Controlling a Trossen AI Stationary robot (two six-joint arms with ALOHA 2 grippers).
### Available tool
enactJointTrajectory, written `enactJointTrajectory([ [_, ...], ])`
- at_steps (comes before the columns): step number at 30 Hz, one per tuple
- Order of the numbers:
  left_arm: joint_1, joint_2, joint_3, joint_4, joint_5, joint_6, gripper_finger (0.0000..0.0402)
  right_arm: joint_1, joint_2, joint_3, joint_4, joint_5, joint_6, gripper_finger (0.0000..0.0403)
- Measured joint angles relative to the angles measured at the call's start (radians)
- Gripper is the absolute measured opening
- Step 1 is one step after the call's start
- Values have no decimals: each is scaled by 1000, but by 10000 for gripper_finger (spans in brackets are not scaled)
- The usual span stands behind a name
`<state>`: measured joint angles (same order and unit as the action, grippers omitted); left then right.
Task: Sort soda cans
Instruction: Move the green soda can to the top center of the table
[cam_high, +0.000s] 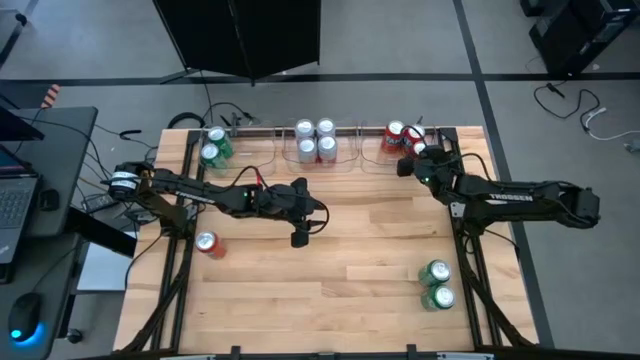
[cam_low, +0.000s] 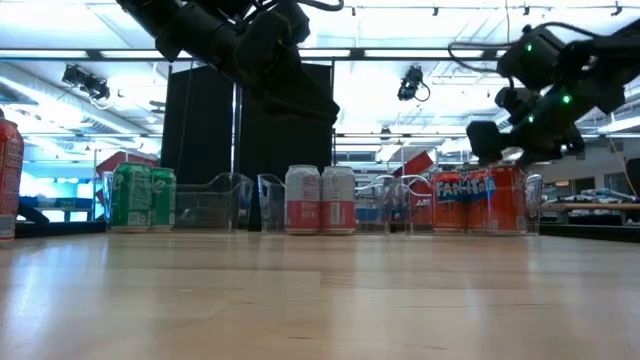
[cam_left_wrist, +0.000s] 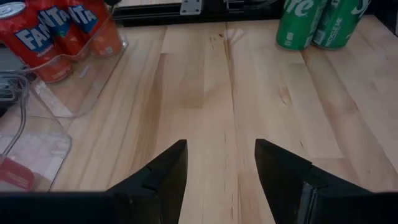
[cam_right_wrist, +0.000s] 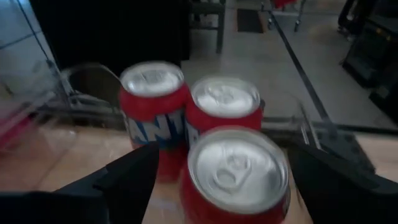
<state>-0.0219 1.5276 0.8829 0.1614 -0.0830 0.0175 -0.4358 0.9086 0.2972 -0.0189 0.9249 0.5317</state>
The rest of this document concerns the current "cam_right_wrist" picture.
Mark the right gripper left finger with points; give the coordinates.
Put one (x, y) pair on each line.
(133, 180)

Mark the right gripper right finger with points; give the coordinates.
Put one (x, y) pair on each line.
(342, 193)

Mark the orange Fanta soda can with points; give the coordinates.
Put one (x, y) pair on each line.
(152, 105)
(237, 174)
(225, 102)

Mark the clear plastic bin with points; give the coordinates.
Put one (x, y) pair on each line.
(88, 66)
(37, 130)

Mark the pink white soda can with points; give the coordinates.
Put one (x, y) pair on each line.
(14, 130)

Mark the black cabinet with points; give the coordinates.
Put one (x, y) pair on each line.
(373, 56)

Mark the black folding screen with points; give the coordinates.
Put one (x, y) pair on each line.
(109, 31)

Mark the dark stand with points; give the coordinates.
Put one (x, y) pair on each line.
(208, 18)

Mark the dark floor mat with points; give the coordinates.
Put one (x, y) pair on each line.
(248, 20)

